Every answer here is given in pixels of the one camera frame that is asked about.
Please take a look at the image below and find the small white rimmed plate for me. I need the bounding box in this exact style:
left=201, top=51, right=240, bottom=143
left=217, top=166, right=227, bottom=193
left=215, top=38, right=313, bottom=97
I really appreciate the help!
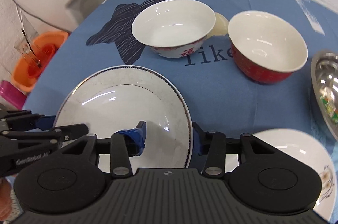
left=55, top=65, right=193, bottom=171

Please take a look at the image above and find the white floral deep plate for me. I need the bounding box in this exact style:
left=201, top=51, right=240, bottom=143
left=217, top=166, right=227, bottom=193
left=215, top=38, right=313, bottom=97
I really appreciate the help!
left=226, top=128, right=337, bottom=221

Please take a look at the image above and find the red bowl white inside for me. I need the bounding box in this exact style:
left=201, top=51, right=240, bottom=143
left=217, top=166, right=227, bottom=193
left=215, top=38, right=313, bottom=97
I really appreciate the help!
left=228, top=10, right=308, bottom=84

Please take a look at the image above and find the white bowl red pattern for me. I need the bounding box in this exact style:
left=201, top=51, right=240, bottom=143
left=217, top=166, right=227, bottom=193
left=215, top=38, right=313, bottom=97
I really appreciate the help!
left=132, top=0, right=216, bottom=58

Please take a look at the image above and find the stainless steel bowl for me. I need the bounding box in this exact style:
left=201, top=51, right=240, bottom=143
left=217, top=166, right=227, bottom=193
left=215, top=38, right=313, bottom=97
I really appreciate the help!
left=311, top=50, right=337, bottom=139

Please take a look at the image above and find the person left hand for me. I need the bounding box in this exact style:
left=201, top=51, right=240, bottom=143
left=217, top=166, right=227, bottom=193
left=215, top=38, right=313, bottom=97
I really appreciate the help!
left=0, top=178, right=12, bottom=222

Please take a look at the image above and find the blue star tablecloth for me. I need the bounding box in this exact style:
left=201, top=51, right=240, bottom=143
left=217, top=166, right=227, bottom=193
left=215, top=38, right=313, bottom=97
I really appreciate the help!
left=22, top=0, right=338, bottom=177

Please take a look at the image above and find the pink water bottle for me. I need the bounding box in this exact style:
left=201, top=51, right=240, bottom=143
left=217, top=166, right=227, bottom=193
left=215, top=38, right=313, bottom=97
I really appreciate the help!
left=1, top=80, right=27, bottom=110

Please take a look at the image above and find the orange plastic basin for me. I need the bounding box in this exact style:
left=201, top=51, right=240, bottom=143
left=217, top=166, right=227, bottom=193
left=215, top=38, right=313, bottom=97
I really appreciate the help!
left=11, top=31, right=69, bottom=93

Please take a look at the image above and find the glass bottle with sticks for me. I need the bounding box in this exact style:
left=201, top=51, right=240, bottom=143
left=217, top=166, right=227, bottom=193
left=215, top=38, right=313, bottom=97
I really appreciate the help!
left=14, top=28, right=42, bottom=68

